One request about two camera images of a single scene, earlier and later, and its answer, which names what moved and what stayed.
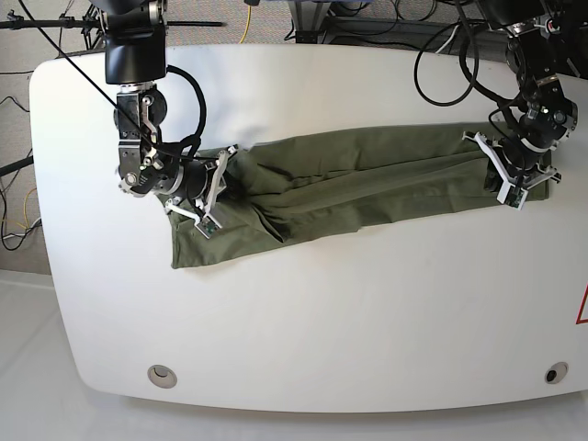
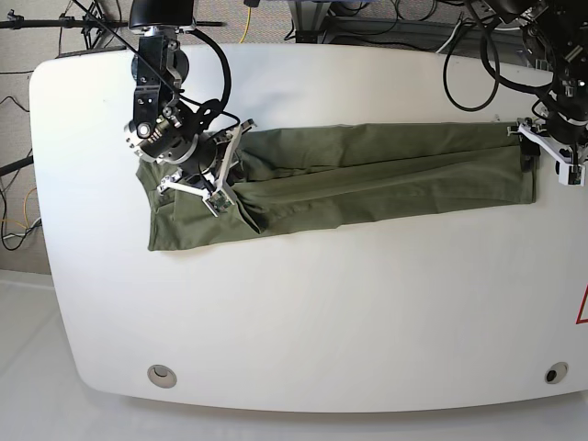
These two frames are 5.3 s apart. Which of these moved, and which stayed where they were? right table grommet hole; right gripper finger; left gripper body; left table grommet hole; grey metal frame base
Moved: left gripper body; right gripper finger
Stayed: grey metal frame base; right table grommet hole; left table grommet hole
